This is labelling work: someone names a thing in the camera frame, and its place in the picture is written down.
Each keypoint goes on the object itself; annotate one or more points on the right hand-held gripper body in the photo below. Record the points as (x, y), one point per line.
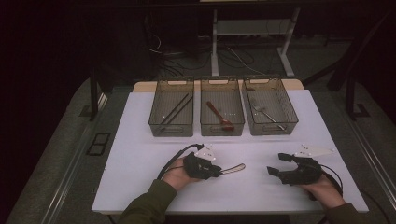
(303, 175)

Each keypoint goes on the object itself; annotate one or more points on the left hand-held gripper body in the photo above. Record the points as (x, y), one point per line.
(199, 168)

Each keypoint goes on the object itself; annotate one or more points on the metal knife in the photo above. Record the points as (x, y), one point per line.
(238, 167)

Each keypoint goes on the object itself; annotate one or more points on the brown wooden spoon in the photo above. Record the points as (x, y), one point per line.
(229, 126)

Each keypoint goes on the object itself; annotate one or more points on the metal fork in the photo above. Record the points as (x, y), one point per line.
(257, 108)

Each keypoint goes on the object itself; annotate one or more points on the brown transparent plastic basket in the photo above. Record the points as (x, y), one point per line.
(169, 90)
(274, 93)
(229, 93)

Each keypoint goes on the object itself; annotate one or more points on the person's left hand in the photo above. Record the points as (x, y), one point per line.
(177, 177)

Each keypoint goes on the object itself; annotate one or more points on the person's right hand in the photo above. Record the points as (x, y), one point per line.
(325, 193)

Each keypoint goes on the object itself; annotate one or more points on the black metal stand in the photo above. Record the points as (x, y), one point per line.
(93, 99)
(350, 93)

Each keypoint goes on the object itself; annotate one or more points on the metal floor rail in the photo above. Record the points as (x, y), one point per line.
(378, 169)
(70, 174)

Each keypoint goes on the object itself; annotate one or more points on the white metal desk frame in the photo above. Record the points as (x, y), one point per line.
(214, 56)

